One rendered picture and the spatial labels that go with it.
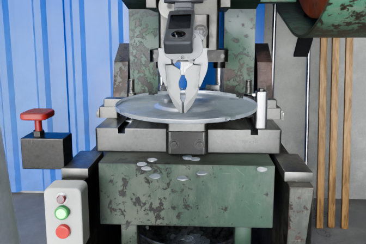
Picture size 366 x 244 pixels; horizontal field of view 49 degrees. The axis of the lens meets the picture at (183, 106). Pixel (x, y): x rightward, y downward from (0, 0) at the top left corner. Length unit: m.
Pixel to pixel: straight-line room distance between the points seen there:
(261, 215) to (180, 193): 0.19
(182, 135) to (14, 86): 1.65
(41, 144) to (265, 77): 0.76
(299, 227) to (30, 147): 0.60
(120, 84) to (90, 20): 0.98
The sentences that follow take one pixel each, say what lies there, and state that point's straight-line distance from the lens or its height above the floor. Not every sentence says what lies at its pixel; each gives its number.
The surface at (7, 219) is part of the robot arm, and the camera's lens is 0.39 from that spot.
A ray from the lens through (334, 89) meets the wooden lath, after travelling 2.07.
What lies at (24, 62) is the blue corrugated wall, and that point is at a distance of 2.43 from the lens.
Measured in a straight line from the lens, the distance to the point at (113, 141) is 1.00.
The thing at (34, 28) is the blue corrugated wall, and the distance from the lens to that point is 2.38.
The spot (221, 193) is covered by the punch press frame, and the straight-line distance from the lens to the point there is 0.92.
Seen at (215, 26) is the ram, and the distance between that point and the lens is 1.01.
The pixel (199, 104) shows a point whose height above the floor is 0.79.
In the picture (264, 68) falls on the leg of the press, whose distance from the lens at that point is 1.36.
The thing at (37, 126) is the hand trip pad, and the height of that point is 0.73.
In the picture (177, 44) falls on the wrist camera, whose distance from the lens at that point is 0.63.
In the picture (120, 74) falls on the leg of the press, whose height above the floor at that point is 0.80.
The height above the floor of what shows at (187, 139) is 0.69.
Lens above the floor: 0.92
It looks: 10 degrees down
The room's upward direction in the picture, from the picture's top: straight up
